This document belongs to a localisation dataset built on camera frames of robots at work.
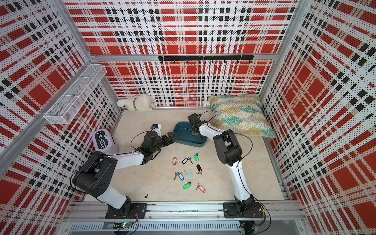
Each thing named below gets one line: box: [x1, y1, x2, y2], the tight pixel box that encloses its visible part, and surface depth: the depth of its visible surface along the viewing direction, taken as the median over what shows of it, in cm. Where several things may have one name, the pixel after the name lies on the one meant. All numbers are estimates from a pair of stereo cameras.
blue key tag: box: [173, 171, 185, 182], surface depth 88 cm
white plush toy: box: [117, 94, 156, 113], surface depth 117 cm
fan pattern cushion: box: [208, 94, 277, 139], surface depth 97 cm
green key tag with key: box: [193, 150, 200, 163], surface depth 95 cm
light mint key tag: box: [184, 169, 195, 179], surface depth 88 cm
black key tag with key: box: [195, 164, 203, 175], surface depth 90 cm
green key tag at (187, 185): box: [182, 182, 192, 190], surface depth 84 cm
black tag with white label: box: [181, 156, 193, 165], surface depth 95 cm
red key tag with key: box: [195, 183, 206, 193], surface depth 83 cm
